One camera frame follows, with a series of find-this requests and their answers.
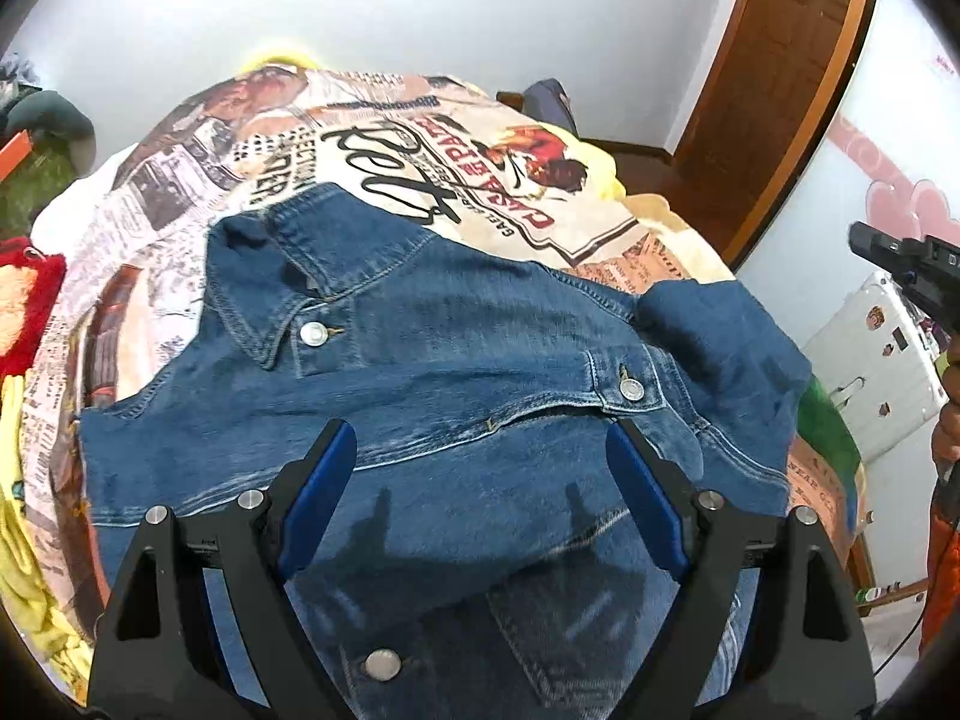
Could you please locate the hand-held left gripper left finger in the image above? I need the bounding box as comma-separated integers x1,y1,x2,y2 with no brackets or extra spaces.
86,418,358,720

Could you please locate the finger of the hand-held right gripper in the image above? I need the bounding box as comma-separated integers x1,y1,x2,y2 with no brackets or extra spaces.
847,220,932,272

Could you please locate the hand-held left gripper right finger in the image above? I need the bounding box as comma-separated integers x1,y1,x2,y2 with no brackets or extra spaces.
606,418,878,720

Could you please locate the blue denim jacket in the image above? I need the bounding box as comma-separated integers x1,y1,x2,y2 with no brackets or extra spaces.
75,184,815,720

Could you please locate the person's right hand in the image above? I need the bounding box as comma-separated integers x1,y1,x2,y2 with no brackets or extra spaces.
932,390,960,481

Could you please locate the white suitcase with stickers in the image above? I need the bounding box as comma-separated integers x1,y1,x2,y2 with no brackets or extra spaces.
799,268,949,467

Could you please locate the brown wooden door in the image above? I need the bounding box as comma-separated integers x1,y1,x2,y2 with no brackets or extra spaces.
673,0,883,272

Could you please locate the yellow cloth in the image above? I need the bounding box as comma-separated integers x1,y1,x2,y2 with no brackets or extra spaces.
0,373,97,695

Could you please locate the yellow fleece sheet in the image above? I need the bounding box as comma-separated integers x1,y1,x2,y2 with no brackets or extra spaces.
576,133,627,202

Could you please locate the person's orange clothing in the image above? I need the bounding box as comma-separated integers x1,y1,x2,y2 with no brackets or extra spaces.
921,478,960,657

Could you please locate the newspaper print blanket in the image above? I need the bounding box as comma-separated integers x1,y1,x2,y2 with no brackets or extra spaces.
22,64,867,720

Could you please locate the red plush toy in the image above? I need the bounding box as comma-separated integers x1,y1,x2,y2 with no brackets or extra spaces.
0,236,68,382

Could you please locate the dark blue cushion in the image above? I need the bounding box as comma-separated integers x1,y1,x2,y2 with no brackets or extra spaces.
520,76,580,140

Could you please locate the white bed sheet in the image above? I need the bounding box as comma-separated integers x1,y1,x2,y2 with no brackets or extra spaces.
28,156,122,242

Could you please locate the green fuzzy cloth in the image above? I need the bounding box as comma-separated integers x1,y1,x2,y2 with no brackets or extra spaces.
0,133,85,242

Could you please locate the orange flat bar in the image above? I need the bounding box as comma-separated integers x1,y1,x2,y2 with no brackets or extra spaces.
0,130,33,182

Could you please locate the dark grey rounded cushion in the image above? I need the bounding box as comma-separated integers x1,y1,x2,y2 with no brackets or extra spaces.
4,88,98,170

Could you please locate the black and white patterned cloth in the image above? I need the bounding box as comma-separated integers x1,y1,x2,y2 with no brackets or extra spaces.
0,51,40,110

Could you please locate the pink wall sticker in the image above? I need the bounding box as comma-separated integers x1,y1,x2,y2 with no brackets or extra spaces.
823,111,960,242

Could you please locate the wooden bed frame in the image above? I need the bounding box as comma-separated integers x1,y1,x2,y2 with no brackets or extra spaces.
495,90,677,167

